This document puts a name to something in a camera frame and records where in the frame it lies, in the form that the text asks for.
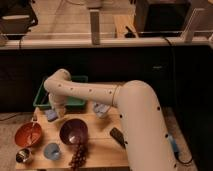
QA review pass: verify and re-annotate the dark grape bunch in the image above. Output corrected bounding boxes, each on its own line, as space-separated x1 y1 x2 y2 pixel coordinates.
69 143 88 171

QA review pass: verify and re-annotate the metal frame post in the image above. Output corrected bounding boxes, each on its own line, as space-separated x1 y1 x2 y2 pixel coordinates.
90 9 100 45

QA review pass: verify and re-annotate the black remote control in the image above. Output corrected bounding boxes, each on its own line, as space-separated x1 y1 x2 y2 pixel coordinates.
110 128 125 147

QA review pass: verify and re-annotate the black monitor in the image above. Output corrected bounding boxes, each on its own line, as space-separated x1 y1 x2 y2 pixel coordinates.
134 0 191 32

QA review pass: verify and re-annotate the wooden spoon in bowl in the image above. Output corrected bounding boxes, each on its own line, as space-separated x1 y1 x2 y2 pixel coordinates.
30 113 37 141

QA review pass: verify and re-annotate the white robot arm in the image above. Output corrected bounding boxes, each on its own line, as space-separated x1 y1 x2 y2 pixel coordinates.
44 69 177 171

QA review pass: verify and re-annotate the crumpled white blue packet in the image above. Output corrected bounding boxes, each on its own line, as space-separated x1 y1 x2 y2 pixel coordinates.
93 102 110 118

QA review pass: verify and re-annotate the purple bowl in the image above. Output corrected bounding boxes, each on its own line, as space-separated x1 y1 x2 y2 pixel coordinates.
59 118 88 145

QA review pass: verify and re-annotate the blue box on floor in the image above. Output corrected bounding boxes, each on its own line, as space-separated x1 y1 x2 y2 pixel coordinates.
168 134 179 154

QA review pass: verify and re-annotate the blue cup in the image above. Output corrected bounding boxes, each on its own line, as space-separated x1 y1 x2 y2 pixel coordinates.
43 143 61 160

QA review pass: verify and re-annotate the orange red bowl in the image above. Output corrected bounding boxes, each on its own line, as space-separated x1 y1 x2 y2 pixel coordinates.
14 122 42 148

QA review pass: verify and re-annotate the metal cup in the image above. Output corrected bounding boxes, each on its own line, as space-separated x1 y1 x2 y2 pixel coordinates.
16 148 33 163

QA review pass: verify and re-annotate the black office chair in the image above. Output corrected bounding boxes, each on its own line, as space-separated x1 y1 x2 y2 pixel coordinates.
0 0 38 40

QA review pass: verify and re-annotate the blue sponge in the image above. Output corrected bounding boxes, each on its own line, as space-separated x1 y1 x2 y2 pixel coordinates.
45 109 58 122

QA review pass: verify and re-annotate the green plastic tray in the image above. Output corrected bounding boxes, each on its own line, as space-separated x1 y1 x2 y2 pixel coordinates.
33 75 88 110

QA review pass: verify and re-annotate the black handled brush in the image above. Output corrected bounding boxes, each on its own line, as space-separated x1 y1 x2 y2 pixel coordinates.
40 92 48 105

